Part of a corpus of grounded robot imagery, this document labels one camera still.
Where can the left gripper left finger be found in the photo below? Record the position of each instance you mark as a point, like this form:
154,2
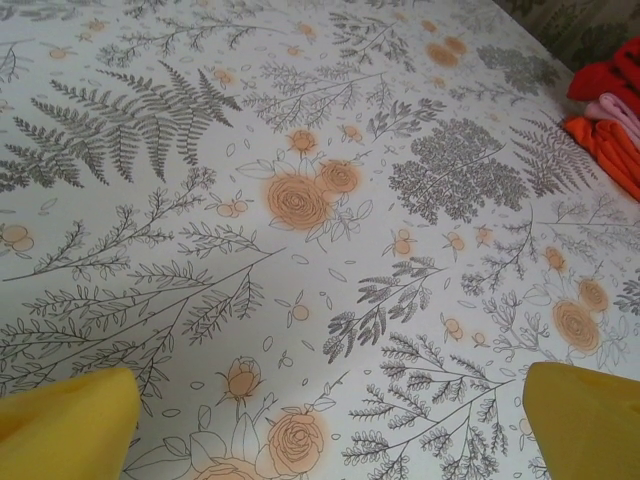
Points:
60,430

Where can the pink folded t-shirt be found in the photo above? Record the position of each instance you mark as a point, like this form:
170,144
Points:
620,112

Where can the red t-shirt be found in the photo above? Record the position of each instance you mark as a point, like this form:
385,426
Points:
607,75

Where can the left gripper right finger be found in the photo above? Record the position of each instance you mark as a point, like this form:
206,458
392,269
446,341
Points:
585,430

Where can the orange folded t-shirt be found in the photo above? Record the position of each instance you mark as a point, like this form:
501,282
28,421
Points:
615,155

